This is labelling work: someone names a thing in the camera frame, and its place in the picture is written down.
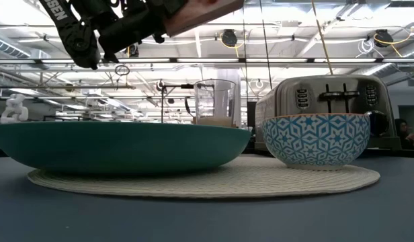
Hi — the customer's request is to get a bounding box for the clear glass tumbler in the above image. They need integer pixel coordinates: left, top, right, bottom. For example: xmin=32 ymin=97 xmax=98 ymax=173
xmin=193 ymin=79 xmax=237 ymax=128

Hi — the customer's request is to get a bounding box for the stainless steel four-slot toaster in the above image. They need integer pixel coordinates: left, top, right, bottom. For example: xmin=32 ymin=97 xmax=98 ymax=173
xmin=254 ymin=74 xmax=402 ymax=152

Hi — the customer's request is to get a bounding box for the black metal stand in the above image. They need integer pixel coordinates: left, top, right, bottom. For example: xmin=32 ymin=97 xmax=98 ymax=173
xmin=159 ymin=82 xmax=196 ymax=124

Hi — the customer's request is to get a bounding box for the yellow cable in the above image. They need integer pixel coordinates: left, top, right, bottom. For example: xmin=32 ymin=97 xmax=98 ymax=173
xmin=310 ymin=0 xmax=334 ymax=76

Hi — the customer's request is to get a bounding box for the person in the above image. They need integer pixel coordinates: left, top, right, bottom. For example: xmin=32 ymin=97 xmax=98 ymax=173
xmin=395 ymin=118 xmax=414 ymax=151

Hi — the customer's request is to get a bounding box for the pink strawberry yogurt cereal box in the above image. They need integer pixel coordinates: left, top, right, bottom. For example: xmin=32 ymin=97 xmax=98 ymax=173
xmin=164 ymin=0 xmax=245 ymax=38

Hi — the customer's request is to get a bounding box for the white woven round placemat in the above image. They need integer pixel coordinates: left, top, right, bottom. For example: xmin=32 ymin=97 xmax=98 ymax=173
xmin=26 ymin=155 xmax=382 ymax=199

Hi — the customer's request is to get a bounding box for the blue white patterned bowl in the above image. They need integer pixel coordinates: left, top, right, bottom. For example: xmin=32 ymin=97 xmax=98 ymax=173
xmin=260 ymin=113 xmax=372 ymax=171

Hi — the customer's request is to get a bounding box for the white robot figure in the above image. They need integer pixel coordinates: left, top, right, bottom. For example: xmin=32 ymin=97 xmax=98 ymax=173
xmin=0 ymin=93 xmax=29 ymax=124

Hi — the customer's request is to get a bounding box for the black ceiling cable reel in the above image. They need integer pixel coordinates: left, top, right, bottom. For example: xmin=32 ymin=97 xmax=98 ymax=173
xmin=220 ymin=29 xmax=239 ymax=48
xmin=374 ymin=29 xmax=393 ymax=48
xmin=126 ymin=43 xmax=140 ymax=58

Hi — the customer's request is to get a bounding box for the teal round plate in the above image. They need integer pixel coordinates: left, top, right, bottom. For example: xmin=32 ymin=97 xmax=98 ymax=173
xmin=0 ymin=120 xmax=252 ymax=175

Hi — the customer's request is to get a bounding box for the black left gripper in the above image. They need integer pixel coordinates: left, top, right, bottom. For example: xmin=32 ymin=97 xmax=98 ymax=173
xmin=69 ymin=0 xmax=190 ymax=64

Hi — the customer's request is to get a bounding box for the black power cable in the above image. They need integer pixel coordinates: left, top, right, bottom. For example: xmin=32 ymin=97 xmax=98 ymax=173
xmin=259 ymin=0 xmax=273 ymax=90

